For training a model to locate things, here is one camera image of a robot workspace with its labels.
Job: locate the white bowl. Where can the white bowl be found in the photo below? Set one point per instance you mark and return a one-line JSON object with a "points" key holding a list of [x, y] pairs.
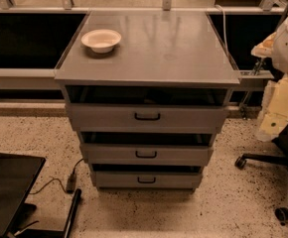
{"points": [[101, 41]]}

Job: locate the diagonal metal rod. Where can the diagonal metal rod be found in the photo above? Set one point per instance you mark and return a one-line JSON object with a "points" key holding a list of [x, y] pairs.
{"points": [[245, 99]]}

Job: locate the grey middle drawer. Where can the grey middle drawer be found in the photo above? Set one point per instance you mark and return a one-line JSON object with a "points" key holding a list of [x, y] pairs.
{"points": [[155, 155]]}

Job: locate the metal frame rail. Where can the metal frame rail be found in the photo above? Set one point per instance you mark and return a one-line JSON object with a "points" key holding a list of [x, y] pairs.
{"points": [[28, 78]]}

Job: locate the black power adapter with cable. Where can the black power adapter with cable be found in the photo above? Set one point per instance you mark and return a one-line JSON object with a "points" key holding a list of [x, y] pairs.
{"points": [[71, 182]]}

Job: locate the grey top drawer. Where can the grey top drawer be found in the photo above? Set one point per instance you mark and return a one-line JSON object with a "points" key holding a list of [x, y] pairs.
{"points": [[145, 118]]}

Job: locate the grey drawer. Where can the grey drawer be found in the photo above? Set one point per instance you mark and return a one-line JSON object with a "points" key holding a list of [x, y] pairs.
{"points": [[155, 155], [146, 180], [145, 118]]}

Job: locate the black tube on floor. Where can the black tube on floor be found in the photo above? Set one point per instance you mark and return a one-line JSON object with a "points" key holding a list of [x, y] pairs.
{"points": [[71, 216]]}

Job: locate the grey drawer cabinet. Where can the grey drawer cabinet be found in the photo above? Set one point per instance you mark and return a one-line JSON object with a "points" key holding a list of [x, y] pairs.
{"points": [[164, 58]]}

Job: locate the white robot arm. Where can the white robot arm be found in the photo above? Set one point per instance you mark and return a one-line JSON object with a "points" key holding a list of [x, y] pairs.
{"points": [[273, 117]]}

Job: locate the black monitor screen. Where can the black monitor screen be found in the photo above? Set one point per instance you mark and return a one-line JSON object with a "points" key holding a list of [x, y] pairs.
{"points": [[18, 174]]}

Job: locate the grey bottom drawer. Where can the grey bottom drawer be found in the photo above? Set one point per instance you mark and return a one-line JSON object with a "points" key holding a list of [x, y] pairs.
{"points": [[146, 180]]}

